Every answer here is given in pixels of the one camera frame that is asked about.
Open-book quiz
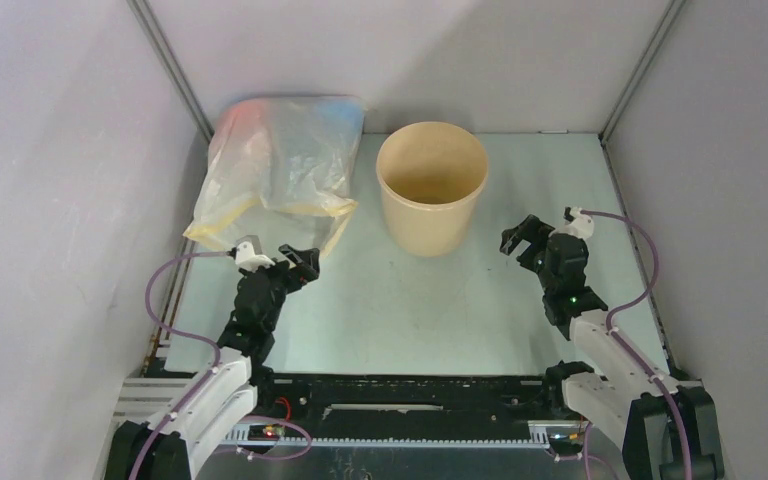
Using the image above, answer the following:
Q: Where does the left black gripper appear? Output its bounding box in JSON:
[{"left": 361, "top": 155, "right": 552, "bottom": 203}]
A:
[{"left": 239, "top": 245, "right": 318, "bottom": 331}]

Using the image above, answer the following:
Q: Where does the clear plastic bag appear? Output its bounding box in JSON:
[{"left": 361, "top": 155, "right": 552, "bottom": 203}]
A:
[{"left": 184, "top": 95, "right": 366, "bottom": 256}]

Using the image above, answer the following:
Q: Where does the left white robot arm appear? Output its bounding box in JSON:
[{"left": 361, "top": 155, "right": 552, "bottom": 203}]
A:
[{"left": 103, "top": 236, "right": 321, "bottom": 479}]

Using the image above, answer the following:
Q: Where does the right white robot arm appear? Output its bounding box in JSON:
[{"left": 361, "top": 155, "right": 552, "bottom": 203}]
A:
[{"left": 500, "top": 208, "right": 725, "bottom": 479}]

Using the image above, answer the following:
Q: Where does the beige plastic trash bin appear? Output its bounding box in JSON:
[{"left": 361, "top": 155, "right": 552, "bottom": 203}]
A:
[{"left": 375, "top": 121, "right": 489, "bottom": 257}]

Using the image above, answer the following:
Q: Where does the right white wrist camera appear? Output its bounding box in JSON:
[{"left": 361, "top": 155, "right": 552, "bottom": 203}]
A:
[{"left": 558, "top": 207, "right": 595, "bottom": 240}]

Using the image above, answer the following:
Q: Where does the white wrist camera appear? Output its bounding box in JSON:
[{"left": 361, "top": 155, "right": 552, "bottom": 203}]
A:
[
  {"left": 228, "top": 235, "right": 275, "bottom": 272},
  {"left": 558, "top": 207, "right": 595, "bottom": 240}
]

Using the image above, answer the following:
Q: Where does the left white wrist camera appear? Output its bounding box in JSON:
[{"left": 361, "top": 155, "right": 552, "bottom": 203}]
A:
[{"left": 228, "top": 235, "right": 275, "bottom": 272}]

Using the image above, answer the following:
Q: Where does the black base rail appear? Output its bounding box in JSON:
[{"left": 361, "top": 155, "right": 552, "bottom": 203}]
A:
[{"left": 256, "top": 374, "right": 581, "bottom": 446}]

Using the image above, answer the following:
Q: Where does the right aluminium frame post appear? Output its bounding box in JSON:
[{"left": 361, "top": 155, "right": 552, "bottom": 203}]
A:
[{"left": 599, "top": 0, "right": 688, "bottom": 146}]

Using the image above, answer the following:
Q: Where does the aluminium frame post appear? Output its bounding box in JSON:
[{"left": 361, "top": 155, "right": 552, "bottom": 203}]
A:
[
  {"left": 599, "top": 0, "right": 688, "bottom": 146},
  {"left": 126, "top": 0, "right": 214, "bottom": 142}
]

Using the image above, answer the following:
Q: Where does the left aluminium frame post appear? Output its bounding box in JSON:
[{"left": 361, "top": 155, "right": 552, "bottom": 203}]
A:
[{"left": 126, "top": 0, "right": 214, "bottom": 142}]

